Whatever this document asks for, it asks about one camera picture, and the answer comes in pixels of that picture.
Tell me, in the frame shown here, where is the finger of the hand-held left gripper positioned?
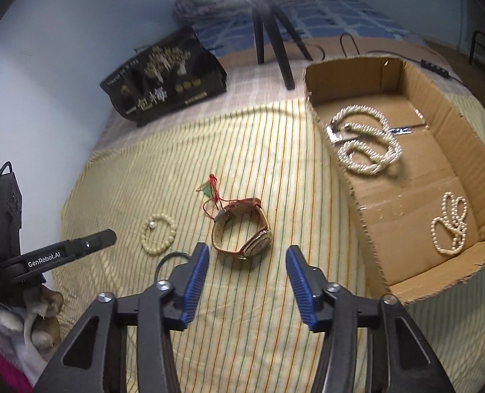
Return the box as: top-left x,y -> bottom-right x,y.
0,229 -> 117,283

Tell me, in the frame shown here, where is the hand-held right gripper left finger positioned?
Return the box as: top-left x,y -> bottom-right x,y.
33,242 -> 210,393

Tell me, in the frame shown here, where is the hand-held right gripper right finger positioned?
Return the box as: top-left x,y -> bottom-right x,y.
285,245 -> 458,393

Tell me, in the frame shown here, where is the brown leather strap watch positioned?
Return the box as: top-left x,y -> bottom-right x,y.
211,197 -> 273,260

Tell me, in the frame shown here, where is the cardboard box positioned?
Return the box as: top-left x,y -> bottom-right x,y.
303,56 -> 485,306

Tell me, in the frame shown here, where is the person's left hand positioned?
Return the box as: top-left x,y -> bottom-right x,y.
0,284 -> 65,355

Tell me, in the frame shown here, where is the pink cloth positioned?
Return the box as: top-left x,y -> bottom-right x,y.
0,338 -> 34,393

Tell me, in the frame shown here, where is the yellow striped sheet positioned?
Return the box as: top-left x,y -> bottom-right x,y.
54,86 -> 485,393

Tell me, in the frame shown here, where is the black bag with gold print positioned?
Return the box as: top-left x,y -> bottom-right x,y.
100,26 -> 228,127

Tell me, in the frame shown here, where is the black tripod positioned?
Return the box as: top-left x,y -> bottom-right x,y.
236,0 -> 314,91

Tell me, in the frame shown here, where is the blue patterned blanket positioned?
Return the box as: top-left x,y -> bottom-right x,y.
193,0 -> 415,56

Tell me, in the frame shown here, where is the thin black cable loop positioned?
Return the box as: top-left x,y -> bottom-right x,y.
156,251 -> 194,283

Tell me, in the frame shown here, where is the cream bead bracelet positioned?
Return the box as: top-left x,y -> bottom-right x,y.
141,214 -> 178,256

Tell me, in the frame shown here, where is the red string jade pendant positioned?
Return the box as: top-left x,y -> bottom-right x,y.
195,173 -> 243,219

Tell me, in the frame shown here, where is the long white pearl necklace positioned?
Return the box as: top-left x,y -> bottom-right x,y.
330,105 -> 404,178

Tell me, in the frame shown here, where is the small white pearl necklace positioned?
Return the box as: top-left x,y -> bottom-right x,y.
431,192 -> 469,256

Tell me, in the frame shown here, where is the black cable with inline switch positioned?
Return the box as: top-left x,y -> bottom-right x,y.
340,33 -> 464,84

